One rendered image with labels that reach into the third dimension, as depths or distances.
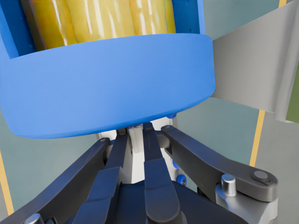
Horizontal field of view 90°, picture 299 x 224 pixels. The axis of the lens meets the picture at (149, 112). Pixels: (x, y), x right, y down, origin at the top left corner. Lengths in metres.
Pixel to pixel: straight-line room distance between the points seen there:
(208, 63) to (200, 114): 1.34
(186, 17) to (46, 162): 1.69
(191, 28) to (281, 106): 0.34
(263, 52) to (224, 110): 1.04
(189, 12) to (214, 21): 1.26
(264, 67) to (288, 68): 0.09
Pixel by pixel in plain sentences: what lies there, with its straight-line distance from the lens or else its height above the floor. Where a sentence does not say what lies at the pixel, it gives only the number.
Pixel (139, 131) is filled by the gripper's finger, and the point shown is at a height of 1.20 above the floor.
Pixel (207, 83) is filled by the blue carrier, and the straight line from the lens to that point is 0.16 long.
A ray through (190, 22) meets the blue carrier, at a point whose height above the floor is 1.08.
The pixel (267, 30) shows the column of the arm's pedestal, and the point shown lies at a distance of 0.63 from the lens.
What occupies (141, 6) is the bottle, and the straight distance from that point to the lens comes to 0.23.
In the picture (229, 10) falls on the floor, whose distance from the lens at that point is 1.64.
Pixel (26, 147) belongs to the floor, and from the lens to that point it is 1.80.
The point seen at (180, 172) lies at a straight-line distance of 0.52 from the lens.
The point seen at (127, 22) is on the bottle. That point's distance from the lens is 0.19.
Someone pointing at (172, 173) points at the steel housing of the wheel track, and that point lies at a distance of 0.52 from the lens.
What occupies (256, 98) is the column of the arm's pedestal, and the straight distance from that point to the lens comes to 0.61.
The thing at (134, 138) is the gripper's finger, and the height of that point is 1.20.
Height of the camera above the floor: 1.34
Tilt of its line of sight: 76 degrees down
